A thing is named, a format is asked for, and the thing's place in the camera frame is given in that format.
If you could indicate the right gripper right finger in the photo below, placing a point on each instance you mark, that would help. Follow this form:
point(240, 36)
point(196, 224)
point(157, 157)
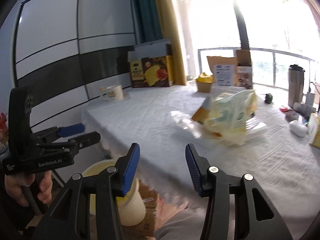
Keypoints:
point(209, 180)

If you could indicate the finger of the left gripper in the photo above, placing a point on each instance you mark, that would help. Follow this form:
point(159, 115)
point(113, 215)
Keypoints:
point(71, 130)
point(75, 144)

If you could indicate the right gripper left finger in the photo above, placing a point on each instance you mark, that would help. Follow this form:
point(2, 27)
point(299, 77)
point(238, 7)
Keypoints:
point(114, 180)

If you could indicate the white plastic packaging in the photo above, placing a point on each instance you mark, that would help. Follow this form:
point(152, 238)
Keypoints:
point(255, 128)

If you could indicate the cream plastic trash bin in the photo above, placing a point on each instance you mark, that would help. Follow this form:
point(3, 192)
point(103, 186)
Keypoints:
point(131, 208)

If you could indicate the person's left hand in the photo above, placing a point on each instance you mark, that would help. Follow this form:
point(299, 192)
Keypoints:
point(15, 184)

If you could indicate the cardboard box under bin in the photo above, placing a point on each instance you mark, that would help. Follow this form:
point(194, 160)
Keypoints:
point(157, 213)

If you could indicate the white lace tablecloth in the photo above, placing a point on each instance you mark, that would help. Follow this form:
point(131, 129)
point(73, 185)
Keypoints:
point(286, 166)

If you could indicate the white cartoon mug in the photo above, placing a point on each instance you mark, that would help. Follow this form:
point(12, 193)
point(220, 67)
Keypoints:
point(112, 93)

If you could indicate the small cardboard box yellow bag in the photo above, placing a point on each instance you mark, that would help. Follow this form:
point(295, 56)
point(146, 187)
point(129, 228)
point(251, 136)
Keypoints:
point(204, 82)

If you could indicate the small dark figurine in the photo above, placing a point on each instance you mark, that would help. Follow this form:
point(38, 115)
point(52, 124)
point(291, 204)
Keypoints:
point(268, 98)

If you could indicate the pink round object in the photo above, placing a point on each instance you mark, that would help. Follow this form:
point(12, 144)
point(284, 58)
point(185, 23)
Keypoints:
point(284, 109)

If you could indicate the brown biscuit box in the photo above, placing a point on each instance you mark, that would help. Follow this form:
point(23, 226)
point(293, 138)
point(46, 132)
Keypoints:
point(151, 64)

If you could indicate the kraft paper pouch with label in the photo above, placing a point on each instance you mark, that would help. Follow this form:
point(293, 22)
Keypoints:
point(223, 69)

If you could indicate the small brown drink box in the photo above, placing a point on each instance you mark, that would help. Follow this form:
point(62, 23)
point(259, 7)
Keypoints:
point(244, 73)

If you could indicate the yellow tissue pack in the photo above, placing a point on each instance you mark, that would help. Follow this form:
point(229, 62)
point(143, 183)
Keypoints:
point(314, 130)

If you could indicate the teal curtain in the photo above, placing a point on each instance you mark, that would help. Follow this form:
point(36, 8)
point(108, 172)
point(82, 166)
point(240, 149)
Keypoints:
point(148, 20)

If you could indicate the stainless steel tumbler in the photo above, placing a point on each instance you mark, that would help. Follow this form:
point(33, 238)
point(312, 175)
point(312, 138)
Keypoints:
point(296, 84)

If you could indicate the yellow curtain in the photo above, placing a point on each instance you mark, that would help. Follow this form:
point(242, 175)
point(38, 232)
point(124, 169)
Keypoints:
point(169, 29)

